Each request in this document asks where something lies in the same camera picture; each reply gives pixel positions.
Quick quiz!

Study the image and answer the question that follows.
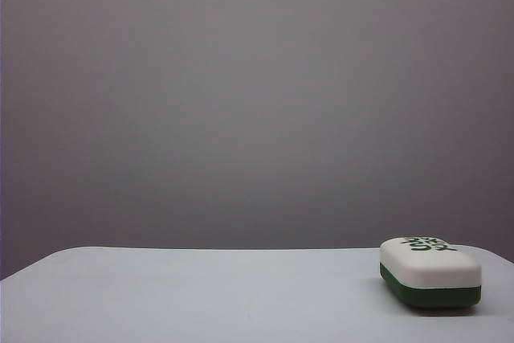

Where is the white green foam mahjong tile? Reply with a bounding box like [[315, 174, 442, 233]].
[[378, 235, 483, 310]]

